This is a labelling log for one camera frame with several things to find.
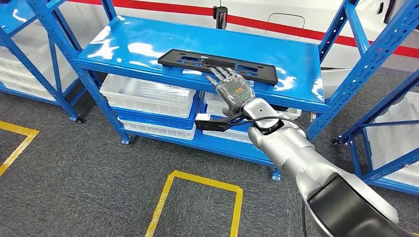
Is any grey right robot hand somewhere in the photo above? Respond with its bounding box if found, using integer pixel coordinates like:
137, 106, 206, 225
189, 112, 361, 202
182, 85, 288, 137
205, 66, 256, 118

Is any black plastic panel part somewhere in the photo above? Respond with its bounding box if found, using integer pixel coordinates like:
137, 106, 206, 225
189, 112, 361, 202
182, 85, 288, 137
158, 49, 279, 86

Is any blue steel shelf rack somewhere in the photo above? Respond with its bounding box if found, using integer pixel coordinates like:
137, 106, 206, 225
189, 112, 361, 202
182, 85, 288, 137
332, 69, 419, 197
0, 0, 86, 124
24, 0, 419, 182

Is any black cable on robot arm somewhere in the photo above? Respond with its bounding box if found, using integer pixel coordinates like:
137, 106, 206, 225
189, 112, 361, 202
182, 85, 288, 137
230, 116, 308, 138

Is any black stanchion post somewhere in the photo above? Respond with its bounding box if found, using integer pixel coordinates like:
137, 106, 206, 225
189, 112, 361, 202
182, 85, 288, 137
212, 5, 229, 30

